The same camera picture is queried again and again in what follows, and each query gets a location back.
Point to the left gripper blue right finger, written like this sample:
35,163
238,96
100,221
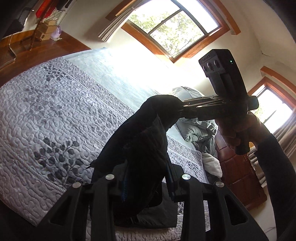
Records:
211,211

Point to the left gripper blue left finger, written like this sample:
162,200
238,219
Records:
67,219

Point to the black quilted pants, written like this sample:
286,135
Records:
136,154

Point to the person's right hand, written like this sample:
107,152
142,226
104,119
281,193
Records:
229,129

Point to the grey crumpled duvet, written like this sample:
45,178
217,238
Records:
200,133

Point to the dark wooden headboard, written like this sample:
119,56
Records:
239,175

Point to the wooden framed window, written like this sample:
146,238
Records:
176,29
275,91

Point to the white fleece blanket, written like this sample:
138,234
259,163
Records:
212,165

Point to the light blue bed sheet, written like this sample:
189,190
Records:
125,93

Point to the grey quilted bedspread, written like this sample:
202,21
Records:
52,128

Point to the grey curtain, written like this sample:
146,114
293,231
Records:
108,32

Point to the wooden coat rack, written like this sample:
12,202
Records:
33,36

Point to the small purple white appliance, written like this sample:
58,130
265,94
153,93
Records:
56,34

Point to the cardboard boxes stack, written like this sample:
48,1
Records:
45,30

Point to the black metal chair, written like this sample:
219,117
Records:
13,20

